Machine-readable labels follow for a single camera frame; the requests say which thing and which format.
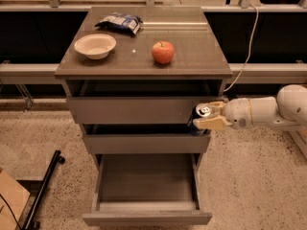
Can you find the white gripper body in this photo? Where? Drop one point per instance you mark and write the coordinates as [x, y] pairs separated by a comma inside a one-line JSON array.
[[237, 113]]

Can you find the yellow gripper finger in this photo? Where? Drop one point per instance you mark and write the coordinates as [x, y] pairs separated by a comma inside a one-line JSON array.
[[218, 105], [216, 123]]

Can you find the blue pepsi can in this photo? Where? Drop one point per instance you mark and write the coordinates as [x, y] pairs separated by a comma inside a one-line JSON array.
[[200, 111]]

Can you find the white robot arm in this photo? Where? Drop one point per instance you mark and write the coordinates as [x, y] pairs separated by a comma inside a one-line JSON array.
[[286, 111]]

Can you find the grey drawer cabinet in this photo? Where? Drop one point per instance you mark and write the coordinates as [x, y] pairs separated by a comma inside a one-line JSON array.
[[197, 54]]

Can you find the grey bottom drawer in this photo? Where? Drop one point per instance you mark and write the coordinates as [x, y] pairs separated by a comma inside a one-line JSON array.
[[147, 189]]

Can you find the grey drawer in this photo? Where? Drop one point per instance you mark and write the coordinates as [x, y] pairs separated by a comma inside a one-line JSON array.
[[118, 102], [142, 139], [147, 189]]

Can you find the grey middle drawer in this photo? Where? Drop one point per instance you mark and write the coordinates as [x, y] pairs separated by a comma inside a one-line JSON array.
[[142, 139]]

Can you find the grey top drawer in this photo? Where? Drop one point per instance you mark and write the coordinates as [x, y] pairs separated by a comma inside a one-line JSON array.
[[118, 102]]

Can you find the cardboard box right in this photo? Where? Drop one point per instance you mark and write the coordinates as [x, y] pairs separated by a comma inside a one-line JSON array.
[[300, 138]]

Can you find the cardboard box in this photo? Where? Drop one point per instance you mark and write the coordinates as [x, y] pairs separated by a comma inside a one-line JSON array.
[[13, 201], [300, 138]]

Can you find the red apple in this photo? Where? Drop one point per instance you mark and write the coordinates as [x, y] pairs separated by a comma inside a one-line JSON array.
[[163, 52]]

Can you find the blue chip bag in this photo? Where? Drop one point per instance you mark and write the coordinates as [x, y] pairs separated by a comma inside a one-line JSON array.
[[121, 22]]

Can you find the white bowl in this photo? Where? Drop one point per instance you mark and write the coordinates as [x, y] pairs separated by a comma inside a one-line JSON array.
[[95, 46]]

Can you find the black metal bar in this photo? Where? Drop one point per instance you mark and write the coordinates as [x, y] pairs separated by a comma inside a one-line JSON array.
[[30, 223]]

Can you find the cardboard box left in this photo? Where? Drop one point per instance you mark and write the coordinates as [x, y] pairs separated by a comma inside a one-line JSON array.
[[13, 201]]

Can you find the metal railing frame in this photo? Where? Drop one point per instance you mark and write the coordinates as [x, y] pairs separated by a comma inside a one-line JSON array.
[[33, 73]]

